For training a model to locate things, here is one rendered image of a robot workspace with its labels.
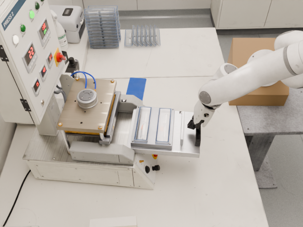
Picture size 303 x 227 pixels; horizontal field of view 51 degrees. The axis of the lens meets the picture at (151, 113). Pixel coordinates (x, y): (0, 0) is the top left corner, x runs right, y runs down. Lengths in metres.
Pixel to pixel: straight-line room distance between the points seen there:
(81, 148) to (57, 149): 0.15
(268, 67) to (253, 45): 0.77
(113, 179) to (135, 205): 0.14
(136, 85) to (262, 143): 0.90
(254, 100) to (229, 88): 0.77
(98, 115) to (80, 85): 0.19
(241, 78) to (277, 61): 0.11
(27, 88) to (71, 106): 0.25
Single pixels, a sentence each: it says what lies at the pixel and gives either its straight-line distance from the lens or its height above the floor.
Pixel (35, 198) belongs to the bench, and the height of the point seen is 0.75.
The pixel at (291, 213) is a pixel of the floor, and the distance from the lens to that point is 2.38.
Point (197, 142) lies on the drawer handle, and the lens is 1.28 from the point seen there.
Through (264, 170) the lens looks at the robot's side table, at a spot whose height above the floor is 0.01.
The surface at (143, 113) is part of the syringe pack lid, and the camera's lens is 1.35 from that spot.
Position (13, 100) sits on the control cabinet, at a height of 1.27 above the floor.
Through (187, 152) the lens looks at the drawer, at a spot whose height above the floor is 0.97.
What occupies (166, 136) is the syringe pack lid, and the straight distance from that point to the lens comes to 1.28.
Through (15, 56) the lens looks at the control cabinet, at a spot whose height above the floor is 1.44.
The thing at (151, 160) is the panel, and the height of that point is 0.80.
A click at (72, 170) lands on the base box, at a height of 0.86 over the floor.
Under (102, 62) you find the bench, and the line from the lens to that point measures 2.02.
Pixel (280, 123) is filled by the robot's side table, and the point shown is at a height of 0.75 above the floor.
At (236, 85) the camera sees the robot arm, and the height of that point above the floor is 1.34.
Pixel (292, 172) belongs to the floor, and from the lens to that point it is 2.55.
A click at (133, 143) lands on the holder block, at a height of 0.99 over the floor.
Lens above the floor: 2.02
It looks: 49 degrees down
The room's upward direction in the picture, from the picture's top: 1 degrees counter-clockwise
